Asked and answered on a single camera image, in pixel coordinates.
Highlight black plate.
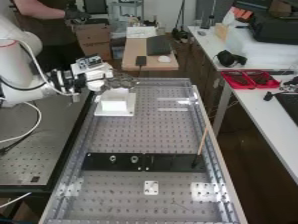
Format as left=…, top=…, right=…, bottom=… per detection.
left=83, top=152, right=209, bottom=173

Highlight red tray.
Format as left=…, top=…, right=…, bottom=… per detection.
left=220, top=70, right=258, bottom=90
left=245, top=69, right=282, bottom=90

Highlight person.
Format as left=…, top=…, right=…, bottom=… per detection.
left=11, top=0, right=93, bottom=73

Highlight black case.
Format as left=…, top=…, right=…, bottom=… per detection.
left=246, top=10, right=298, bottom=46

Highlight small white box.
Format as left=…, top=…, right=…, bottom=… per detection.
left=93, top=87, right=137, bottom=117

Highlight black keyboard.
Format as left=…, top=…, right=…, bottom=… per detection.
left=274, top=92, right=298, bottom=127

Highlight black phone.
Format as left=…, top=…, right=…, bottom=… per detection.
left=134, top=55, right=148, bottom=67

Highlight black headphones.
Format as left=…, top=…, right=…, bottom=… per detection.
left=216, top=49, right=249, bottom=67

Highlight small white square plate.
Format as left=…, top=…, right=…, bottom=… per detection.
left=142, top=180, right=160, bottom=196

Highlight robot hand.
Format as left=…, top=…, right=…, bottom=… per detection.
left=69, top=54, right=140, bottom=93

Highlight white cable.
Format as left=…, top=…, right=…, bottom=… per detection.
left=0, top=99, right=44, bottom=145

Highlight white desk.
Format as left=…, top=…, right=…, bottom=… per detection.
left=188, top=24, right=298, bottom=72
left=228, top=73, right=298, bottom=186

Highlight small black object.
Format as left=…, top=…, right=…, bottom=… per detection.
left=262, top=90, right=275, bottom=102

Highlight clear box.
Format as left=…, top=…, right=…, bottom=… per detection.
left=39, top=77, right=250, bottom=224

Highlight thin stick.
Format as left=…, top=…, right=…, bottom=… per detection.
left=190, top=125, right=210, bottom=168

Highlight dark grey laptop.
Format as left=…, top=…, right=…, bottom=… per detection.
left=145, top=34, right=173, bottom=57

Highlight wooden desk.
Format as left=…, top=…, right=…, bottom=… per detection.
left=121, top=35, right=181, bottom=72

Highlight cardboard box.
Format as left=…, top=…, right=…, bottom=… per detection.
left=72, top=23, right=113, bottom=62

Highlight white mouse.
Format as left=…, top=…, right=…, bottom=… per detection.
left=157, top=55, right=173, bottom=64

